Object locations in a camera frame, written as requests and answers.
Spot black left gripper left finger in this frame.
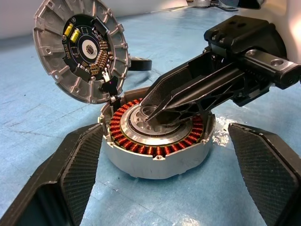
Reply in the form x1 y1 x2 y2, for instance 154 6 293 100
0 122 104 226

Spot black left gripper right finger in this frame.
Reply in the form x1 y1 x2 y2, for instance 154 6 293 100
227 122 301 226

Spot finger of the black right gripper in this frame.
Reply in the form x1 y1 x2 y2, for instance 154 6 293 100
139 51 223 115
145 62 246 124

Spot silver spoked rotor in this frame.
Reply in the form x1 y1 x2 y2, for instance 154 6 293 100
119 105 200 146

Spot silver motor housing copper windings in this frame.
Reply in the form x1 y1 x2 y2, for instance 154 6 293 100
98 87 216 181

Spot silver round lid circuit board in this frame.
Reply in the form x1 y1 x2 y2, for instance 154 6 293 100
32 0 131 105

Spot blue plastic table cover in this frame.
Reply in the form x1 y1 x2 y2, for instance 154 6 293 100
0 4 301 226

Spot black ring part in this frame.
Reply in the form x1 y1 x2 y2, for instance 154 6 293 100
128 56 153 72

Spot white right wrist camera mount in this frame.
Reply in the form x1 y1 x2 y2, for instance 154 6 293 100
268 0 301 65

